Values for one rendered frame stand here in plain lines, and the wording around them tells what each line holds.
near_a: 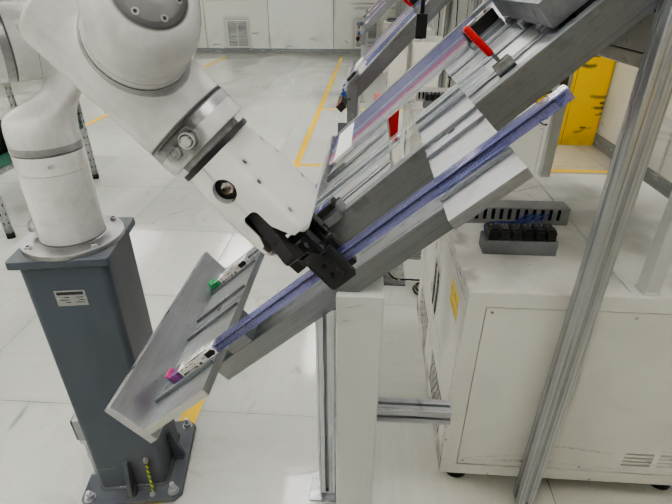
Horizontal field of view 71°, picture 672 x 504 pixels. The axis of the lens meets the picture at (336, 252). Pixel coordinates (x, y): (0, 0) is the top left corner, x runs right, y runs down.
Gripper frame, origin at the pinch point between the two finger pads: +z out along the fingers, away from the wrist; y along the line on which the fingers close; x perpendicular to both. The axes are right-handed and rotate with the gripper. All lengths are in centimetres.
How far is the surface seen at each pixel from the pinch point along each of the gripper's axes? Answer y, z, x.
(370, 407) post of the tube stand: 7.9, 24.4, 16.0
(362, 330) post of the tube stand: 8.0, 13.2, 7.7
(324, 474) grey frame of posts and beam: 35, 57, 60
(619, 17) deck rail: 39, 12, -42
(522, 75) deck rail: 39.0, 9.7, -27.6
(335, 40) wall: 920, 8, 91
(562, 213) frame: 70, 54, -21
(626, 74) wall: 335, 152, -116
